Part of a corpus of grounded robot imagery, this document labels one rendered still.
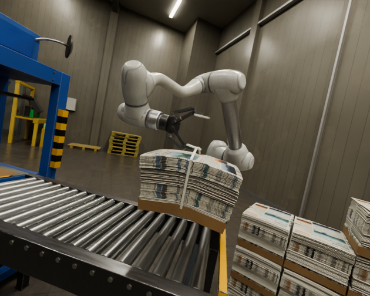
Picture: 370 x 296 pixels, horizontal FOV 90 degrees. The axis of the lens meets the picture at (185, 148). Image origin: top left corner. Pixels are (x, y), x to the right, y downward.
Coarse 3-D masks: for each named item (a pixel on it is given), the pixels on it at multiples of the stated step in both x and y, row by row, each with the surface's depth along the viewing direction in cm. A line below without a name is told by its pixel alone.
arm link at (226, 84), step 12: (216, 72) 110; (228, 72) 105; (240, 72) 106; (216, 84) 110; (228, 84) 105; (240, 84) 104; (228, 96) 110; (228, 108) 117; (228, 120) 122; (228, 132) 128; (240, 132) 130; (228, 144) 136; (240, 144) 134; (228, 156) 139; (240, 156) 135; (252, 156) 137; (240, 168) 138
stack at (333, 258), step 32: (256, 224) 121; (288, 224) 119; (320, 224) 130; (256, 256) 119; (288, 256) 110; (320, 256) 102; (352, 256) 95; (288, 288) 109; (320, 288) 101; (352, 288) 94
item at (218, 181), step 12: (204, 168) 68; (216, 168) 68; (228, 168) 76; (204, 180) 69; (216, 180) 68; (228, 180) 67; (240, 180) 66; (204, 192) 69; (216, 192) 68; (228, 192) 67; (192, 204) 71; (204, 204) 70; (216, 204) 69; (228, 204) 68; (216, 216) 69; (228, 216) 68
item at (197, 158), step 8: (192, 152) 97; (184, 160) 70; (192, 160) 71; (200, 160) 72; (184, 168) 70; (192, 168) 69; (184, 176) 71; (192, 176) 70; (192, 184) 70; (192, 192) 70; (176, 200) 72; (184, 200) 72
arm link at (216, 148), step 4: (216, 140) 155; (212, 144) 154; (216, 144) 151; (220, 144) 151; (224, 144) 152; (208, 148) 156; (212, 148) 152; (216, 148) 151; (220, 148) 150; (224, 148) 150; (208, 152) 154; (212, 152) 152; (216, 152) 150; (220, 152) 148; (212, 156) 152; (216, 156) 149; (220, 156) 147
